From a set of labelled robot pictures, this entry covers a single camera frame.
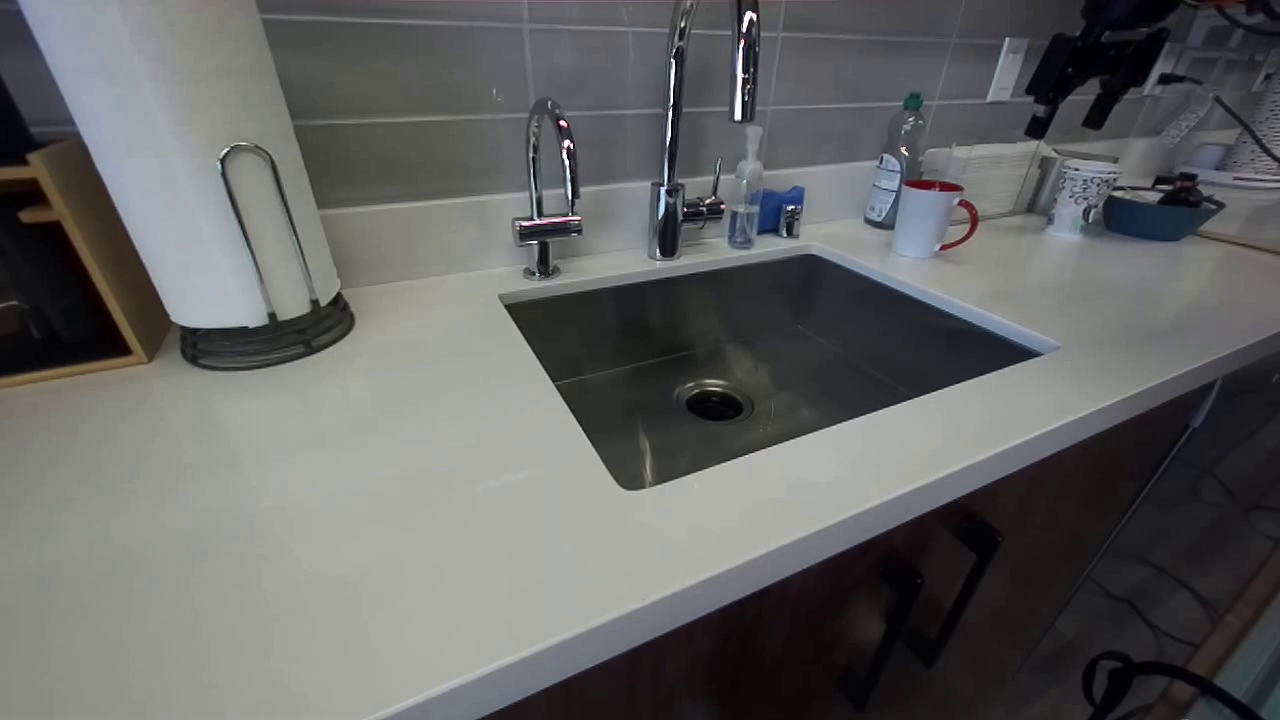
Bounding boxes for tall chrome gooseneck faucet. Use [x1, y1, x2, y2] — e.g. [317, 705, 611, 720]
[644, 0, 768, 265]

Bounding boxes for white paper towel roll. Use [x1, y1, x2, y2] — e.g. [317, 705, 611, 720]
[18, 0, 344, 331]

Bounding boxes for wooden box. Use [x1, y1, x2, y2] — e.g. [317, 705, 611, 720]
[0, 135, 174, 392]

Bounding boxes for black wire towel holder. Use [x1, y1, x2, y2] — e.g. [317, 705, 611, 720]
[178, 135, 360, 374]

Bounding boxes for clear bottle green cap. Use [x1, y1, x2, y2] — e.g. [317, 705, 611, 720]
[861, 89, 936, 230]

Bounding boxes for round sink drain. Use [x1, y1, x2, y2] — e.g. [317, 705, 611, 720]
[669, 372, 756, 428]

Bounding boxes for black cabinet handle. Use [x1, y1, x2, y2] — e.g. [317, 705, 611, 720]
[835, 549, 930, 715]
[906, 507, 1004, 670]

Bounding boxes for clear soap pump bottle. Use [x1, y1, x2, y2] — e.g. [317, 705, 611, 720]
[726, 120, 773, 251]

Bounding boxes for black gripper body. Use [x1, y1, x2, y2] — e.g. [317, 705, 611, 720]
[1047, 11, 1178, 89]

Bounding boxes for black floor cable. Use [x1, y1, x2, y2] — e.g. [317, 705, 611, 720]
[1076, 646, 1268, 720]

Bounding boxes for small chrome water tap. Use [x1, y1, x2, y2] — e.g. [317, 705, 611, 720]
[509, 91, 590, 283]

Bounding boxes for stainless steel sink basin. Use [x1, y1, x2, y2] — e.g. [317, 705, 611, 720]
[496, 242, 1059, 495]

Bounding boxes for white wall outlet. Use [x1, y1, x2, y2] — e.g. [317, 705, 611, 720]
[985, 32, 1037, 104]

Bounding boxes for blue bowl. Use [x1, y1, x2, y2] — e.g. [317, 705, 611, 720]
[1099, 184, 1230, 247]

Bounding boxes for blue sponge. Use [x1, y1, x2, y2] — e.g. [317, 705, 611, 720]
[756, 178, 808, 242]

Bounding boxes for white mug red handle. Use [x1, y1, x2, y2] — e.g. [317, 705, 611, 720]
[889, 175, 985, 265]

